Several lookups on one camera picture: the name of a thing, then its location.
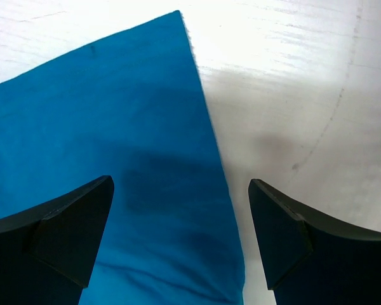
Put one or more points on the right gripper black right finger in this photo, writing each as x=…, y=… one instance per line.
x=310, y=257

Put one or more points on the blue t shirt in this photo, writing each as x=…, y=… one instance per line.
x=129, y=106

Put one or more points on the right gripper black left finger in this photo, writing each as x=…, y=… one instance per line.
x=47, y=252

